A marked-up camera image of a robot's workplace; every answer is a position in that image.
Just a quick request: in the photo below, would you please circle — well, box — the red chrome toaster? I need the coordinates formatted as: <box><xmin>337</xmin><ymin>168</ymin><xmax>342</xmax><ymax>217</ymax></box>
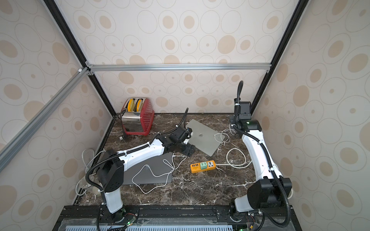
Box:
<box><xmin>119</xmin><ymin>97</ymin><xmax>155</xmax><ymax>136</ymax></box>

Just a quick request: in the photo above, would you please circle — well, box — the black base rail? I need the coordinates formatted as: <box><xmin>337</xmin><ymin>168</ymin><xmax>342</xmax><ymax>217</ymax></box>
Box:
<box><xmin>51</xmin><ymin>204</ymin><xmax>303</xmax><ymax>231</ymax></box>

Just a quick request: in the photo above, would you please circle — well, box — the silver aluminium crossbar left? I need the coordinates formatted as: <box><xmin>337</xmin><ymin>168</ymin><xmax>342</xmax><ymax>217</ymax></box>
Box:
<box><xmin>1</xmin><ymin>67</ymin><xmax>88</xmax><ymax>170</ymax></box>

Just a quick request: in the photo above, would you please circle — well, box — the white cable of silver laptop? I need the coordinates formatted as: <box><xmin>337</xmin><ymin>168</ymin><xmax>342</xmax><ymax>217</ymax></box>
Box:
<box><xmin>213</xmin><ymin>123</ymin><xmax>238</xmax><ymax>145</ymax></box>

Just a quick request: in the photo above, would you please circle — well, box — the green charger adapter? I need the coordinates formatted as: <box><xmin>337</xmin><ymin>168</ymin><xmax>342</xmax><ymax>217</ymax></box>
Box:
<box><xmin>200</xmin><ymin>162</ymin><xmax>208</xmax><ymax>169</ymax></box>

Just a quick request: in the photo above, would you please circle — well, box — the dark grey laptop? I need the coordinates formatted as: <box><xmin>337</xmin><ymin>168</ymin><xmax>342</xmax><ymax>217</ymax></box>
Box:
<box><xmin>123</xmin><ymin>153</ymin><xmax>172</xmax><ymax>185</ymax></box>

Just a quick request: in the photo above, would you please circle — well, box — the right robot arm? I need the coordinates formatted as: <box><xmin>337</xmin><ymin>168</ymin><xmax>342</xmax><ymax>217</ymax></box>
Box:
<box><xmin>230</xmin><ymin>97</ymin><xmax>293</xmax><ymax>228</ymax></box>

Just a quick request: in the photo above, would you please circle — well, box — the silver aluminium crossbar back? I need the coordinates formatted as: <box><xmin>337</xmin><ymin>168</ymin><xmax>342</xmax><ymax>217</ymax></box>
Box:
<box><xmin>88</xmin><ymin>63</ymin><xmax>271</xmax><ymax>72</ymax></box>

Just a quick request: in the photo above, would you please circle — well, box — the silver aluminium crossbar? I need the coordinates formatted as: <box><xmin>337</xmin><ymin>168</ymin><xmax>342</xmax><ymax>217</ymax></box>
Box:
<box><xmin>1</xmin><ymin>67</ymin><xmax>88</xmax><ymax>170</ymax></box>
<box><xmin>88</xmin><ymin>63</ymin><xmax>271</xmax><ymax>72</ymax></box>

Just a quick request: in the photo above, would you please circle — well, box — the orange power strip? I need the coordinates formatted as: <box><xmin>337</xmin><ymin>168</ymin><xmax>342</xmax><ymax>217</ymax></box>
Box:
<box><xmin>190</xmin><ymin>160</ymin><xmax>216</xmax><ymax>173</ymax></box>

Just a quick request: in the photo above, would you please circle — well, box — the silver apple laptop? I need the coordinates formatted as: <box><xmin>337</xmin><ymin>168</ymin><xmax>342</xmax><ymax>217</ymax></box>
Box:
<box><xmin>187</xmin><ymin>119</ymin><xmax>226</xmax><ymax>157</ymax></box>

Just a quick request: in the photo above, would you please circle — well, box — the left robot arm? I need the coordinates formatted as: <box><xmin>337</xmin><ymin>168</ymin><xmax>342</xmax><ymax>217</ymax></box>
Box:
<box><xmin>85</xmin><ymin>126</ymin><xmax>195</xmax><ymax>214</ymax></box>

